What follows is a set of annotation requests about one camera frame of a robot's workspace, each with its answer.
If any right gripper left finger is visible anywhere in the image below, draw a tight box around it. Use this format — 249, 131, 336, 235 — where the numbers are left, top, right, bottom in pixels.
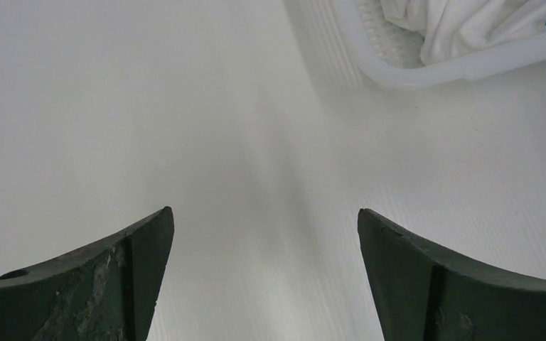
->
0, 207, 174, 340

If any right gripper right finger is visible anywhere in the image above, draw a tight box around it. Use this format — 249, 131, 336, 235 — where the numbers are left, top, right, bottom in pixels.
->
358, 209, 546, 340

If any white plastic basket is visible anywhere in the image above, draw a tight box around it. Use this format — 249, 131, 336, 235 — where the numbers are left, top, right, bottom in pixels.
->
334, 0, 546, 90

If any white t shirt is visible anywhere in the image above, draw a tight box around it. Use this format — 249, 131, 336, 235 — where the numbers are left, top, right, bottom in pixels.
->
381, 0, 546, 66

